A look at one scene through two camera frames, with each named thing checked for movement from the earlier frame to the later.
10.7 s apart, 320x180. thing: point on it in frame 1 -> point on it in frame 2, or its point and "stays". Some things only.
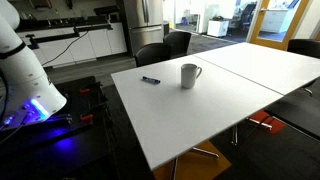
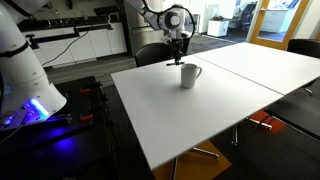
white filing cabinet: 217,28 stays
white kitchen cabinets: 57,47 stays
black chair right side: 309,48 stays
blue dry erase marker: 151,80 -> 169,64
